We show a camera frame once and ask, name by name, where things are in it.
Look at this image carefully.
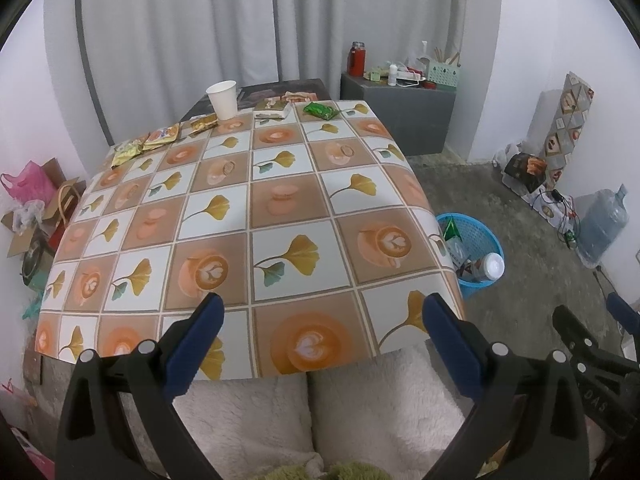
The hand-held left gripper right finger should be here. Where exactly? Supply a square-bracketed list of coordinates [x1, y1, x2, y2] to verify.
[421, 292, 588, 480]

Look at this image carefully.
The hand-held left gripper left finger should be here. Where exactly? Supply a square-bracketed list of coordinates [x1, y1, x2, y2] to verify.
[55, 292, 226, 480]

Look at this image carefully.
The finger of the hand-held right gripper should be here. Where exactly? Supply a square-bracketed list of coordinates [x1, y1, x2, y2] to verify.
[606, 292, 640, 334]
[552, 304, 640, 369]

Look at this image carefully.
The white canister with red cap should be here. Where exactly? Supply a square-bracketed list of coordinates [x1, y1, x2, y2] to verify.
[467, 252, 506, 284]

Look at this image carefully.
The blue plastic waste basket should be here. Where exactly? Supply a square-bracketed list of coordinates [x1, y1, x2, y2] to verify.
[433, 212, 505, 302]

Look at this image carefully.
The large green snack bag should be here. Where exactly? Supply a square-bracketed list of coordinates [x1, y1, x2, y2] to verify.
[442, 214, 469, 241]

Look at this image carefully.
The large clear water jug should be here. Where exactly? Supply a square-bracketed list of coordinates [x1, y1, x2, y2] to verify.
[577, 183, 630, 267]

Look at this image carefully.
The dark snack box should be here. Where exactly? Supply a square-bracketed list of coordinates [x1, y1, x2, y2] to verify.
[502, 152, 549, 194]

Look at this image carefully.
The green fluffy cushion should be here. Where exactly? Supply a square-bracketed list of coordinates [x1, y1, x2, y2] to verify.
[259, 462, 397, 480]

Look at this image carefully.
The dark round tin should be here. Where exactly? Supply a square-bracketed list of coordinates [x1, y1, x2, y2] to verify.
[19, 239, 56, 292]

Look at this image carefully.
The brown paper bag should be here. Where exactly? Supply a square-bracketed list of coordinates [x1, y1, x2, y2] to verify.
[49, 177, 89, 244]

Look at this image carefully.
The patterned folded board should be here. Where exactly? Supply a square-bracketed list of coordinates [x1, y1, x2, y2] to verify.
[542, 72, 596, 187]

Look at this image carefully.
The white plastic bag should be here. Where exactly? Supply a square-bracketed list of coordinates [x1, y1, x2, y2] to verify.
[492, 142, 521, 166]

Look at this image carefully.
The pink gift bag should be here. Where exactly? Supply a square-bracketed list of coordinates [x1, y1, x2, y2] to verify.
[7, 424, 56, 480]

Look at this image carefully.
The gold snack packet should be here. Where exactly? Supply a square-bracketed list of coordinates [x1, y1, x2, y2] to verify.
[188, 113, 219, 135]
[110, 139, 144, 169]

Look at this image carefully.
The cardboard box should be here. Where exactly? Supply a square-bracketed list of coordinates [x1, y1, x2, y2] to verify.
[0, 157, 86, 259]

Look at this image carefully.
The white panel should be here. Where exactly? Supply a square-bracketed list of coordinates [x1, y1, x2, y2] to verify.
[529, 88, 564, 157]

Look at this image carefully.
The yellow orange printed packet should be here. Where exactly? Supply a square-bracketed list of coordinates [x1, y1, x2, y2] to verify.
[143, 124, 181, 151]

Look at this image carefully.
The crumpled clear plastic bag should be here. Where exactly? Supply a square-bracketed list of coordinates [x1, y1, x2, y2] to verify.
[12, 198, 46, 234]

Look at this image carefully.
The grey cabinet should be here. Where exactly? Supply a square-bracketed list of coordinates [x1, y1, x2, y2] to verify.
[339, 70, 457, 157]

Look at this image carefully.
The pink plastic bag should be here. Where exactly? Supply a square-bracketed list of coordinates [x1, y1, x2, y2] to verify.
[0, 159, 59, 204]

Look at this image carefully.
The white paper cup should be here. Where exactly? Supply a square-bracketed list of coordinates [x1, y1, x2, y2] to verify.
[205, 80, 238, 121]

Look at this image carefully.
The small green snack packet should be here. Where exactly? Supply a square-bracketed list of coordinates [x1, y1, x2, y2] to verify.
[303, 101, 341, 121]

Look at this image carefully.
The green dotted pen holder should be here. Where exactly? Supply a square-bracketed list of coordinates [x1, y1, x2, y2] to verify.
[426, 59, 461, 90]

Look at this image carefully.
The dark flat printed box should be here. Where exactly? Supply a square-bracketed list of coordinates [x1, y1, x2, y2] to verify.
[180, 78, 329, 122]

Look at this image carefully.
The red thermos bottle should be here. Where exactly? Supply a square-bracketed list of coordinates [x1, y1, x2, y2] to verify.
[348, 41, 367, 78]

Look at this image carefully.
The dark grey curved pole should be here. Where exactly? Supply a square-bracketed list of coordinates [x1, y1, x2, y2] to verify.
[74, 0, 113, 147]

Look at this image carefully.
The grey white curtain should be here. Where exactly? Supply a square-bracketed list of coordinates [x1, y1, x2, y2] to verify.
[44, 0, 502, 147]

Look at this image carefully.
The tangle of cables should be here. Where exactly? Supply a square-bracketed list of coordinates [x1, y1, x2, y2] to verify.
[532, 189, 582, 252]

